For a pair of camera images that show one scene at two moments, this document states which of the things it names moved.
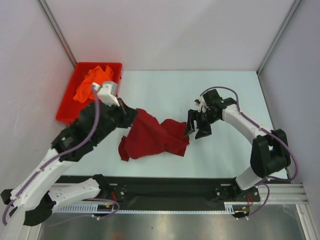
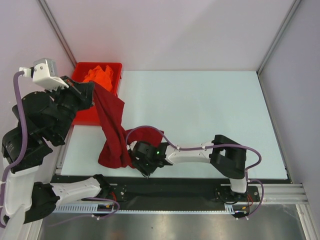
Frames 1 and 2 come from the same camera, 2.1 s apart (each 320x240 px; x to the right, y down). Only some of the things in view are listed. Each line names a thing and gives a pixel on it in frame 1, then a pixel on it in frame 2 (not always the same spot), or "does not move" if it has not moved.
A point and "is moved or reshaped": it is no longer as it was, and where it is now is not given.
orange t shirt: [85, 91] does not move
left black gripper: [127, 114] to [84, 90]
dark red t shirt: [148, 136] is moved or reshaped
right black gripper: [199, 119] to [139, 162]
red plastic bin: [70, 108] does not move
